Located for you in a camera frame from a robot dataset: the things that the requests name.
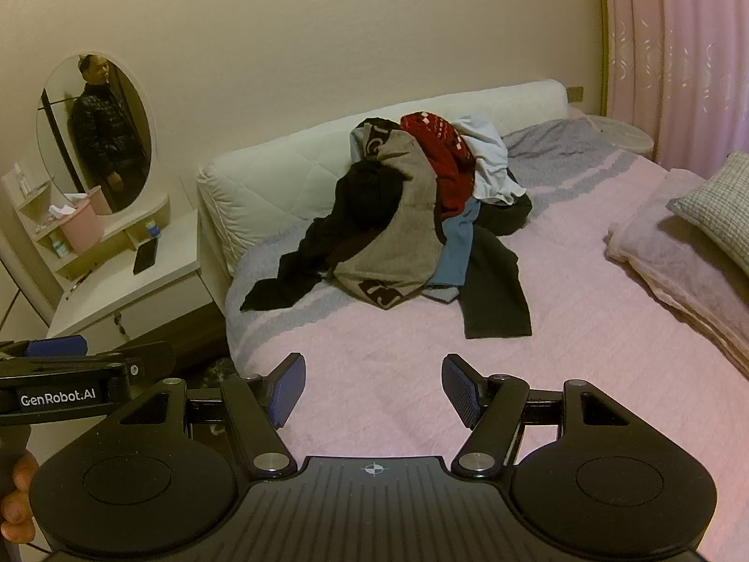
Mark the person's left hand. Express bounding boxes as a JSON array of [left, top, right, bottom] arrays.
[[0, 453, 39, 545]]

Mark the black phone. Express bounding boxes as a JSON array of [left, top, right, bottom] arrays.
[[132, 238, 160, 276]]

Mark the pink curtain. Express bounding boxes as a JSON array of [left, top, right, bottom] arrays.
[[602, 0, 749, 188]]

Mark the dark grey garment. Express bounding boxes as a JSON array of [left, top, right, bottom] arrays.
[[456, 190, 535, 340]]

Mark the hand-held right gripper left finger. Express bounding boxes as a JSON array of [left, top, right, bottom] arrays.
[[111, 353, 306, 478]]

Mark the pink waste bin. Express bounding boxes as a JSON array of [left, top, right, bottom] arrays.
[[59, 196, 105, 254]]

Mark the white vanity dresser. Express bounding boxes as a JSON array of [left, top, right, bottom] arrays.
[[0, 165, 232, 364]]

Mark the blue garment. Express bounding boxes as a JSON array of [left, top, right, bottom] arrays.
[[424, 196, 477, 305]]

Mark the red patterned sweater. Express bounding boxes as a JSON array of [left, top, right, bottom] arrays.
[[399, 111, 475, 217]]

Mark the white padded headboard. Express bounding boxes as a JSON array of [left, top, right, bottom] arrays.
[[196, 79, 571, 282]]

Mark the oval vanity mirror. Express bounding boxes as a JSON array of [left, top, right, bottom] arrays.
[[36, 52, 154, 216]]

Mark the white shirt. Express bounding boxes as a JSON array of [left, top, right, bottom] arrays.
[[450, 117, 528, 206]]

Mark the round white nightstand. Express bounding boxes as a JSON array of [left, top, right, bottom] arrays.
[[585, 114, 655, 159]]

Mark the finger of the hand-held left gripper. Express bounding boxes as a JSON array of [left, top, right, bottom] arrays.
[[0, 335, 176, 386]]

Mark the grey checked pillow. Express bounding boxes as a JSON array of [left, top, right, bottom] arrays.
[[667, 152, 749, 276]]

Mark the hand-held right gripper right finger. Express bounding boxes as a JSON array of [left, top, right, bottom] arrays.
[[441, 353, 639, 478]]

